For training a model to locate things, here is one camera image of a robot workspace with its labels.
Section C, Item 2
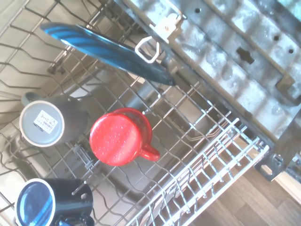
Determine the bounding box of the blue striped plate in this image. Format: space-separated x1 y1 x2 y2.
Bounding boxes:
39 22 177 87

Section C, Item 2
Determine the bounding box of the dark blue glossy mug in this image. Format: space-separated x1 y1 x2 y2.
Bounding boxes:
14 178 95 226

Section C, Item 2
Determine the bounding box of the green mug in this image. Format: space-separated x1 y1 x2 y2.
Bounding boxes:
19 91 91 148

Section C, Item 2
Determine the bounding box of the white plastic rack clip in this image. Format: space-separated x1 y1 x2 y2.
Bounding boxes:
135 13 187 64

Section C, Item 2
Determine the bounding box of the red speckled enamel mug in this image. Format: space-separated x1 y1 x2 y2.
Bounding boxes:
89 107 161 167

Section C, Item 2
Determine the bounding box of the wire dishwasher rack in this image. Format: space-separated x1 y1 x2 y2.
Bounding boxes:
0 0 270 226

